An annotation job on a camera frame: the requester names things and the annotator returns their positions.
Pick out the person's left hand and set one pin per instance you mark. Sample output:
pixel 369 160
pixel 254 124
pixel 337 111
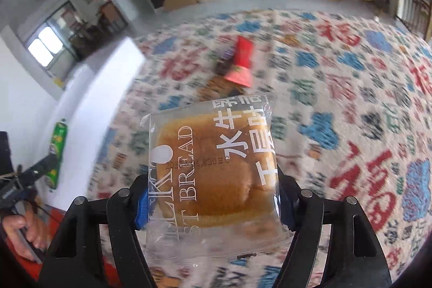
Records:
pixel 28 230

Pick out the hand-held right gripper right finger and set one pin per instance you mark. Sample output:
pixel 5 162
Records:
pixel 298 200

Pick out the wooden slatted chair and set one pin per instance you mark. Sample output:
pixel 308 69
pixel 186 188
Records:
pixel 413 1

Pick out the red snack packet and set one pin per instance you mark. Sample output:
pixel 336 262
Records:
pixel 241 62

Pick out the wooden dining chair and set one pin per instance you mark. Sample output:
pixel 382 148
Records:
pixel 113 14

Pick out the orange snack packet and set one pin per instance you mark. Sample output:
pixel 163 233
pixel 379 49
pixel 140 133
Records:
pixel 216 87

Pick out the bright window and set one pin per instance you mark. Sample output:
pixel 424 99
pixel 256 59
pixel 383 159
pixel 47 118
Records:
pixel 45 46

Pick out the printed blanket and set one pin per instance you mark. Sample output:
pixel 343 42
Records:
pixel 337 105

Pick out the brown cardboard box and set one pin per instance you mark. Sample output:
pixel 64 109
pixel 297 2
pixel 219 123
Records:
pixel 182 0

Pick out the green snack packet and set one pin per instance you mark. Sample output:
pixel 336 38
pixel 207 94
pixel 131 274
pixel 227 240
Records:
pixel 58 146

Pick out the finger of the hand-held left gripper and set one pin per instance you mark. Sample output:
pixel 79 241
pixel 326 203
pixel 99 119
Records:
pixel 38 169

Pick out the clear bread packet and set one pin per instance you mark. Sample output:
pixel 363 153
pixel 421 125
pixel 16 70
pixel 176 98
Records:
pixel 216 173

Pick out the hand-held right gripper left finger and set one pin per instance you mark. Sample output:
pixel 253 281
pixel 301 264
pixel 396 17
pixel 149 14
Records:
pixel 137 219

